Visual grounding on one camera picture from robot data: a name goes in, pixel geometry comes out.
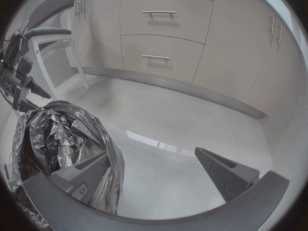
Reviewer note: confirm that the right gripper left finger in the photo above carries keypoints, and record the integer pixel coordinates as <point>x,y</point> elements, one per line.
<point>81,177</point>

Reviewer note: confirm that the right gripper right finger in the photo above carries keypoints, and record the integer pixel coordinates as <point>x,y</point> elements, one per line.
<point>228,177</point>

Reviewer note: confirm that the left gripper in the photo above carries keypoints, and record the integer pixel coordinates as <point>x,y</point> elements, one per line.
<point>21,88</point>

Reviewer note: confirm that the black plastic bag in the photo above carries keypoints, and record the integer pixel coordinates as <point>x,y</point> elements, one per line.
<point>60,129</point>

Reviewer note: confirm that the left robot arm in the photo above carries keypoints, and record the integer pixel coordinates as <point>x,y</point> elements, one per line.
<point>12,49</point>

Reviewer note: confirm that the white chair with grey seat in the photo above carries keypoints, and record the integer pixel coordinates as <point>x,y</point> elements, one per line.
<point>38,11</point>

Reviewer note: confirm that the beige cabinet with drawers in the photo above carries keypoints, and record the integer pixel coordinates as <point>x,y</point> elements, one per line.
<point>168,32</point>

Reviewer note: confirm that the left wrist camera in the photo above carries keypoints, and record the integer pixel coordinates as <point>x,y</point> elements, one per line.
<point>25,67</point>

